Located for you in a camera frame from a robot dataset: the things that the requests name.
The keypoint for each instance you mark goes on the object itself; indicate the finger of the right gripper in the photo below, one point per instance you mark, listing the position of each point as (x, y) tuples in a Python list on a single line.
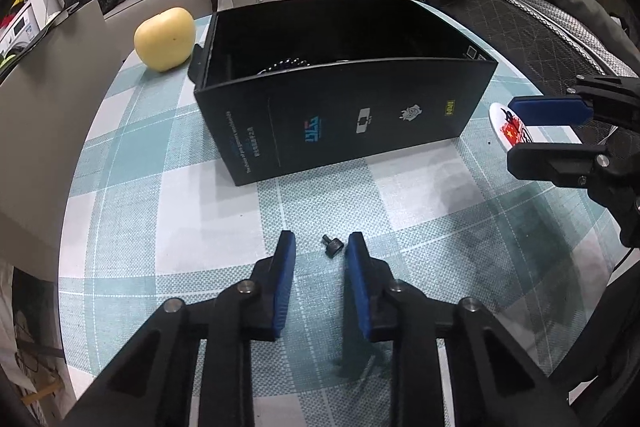
[(541, 110), (562, 164)]

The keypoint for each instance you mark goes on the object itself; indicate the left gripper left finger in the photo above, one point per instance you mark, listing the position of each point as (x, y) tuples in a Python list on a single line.
[(274, 278)]

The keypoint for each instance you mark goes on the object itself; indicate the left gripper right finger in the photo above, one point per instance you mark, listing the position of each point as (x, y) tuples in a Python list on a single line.
[(369, 279)]

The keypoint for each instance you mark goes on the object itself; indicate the white washing machine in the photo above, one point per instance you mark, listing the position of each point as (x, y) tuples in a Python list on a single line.
[(21, 30)]

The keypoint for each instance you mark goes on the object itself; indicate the small black screw knob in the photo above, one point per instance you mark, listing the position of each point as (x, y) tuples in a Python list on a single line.
[(333, 246)]

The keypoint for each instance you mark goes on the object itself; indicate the black cardboard box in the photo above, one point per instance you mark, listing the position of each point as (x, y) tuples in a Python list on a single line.
[(292, 85)]

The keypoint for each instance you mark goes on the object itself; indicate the round white red badge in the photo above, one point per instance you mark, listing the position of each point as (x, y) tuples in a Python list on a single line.
[(509, 129)]

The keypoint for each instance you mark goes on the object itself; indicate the checkered teal tablecloth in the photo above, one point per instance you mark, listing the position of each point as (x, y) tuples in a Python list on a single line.
[(153, 214)]

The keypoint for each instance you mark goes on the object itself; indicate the bed with quilted mattress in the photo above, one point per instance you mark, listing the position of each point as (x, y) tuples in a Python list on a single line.
[(547, 45)]

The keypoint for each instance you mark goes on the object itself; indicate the yellow apple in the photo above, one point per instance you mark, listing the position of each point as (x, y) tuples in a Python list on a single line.
[(165, 40)]

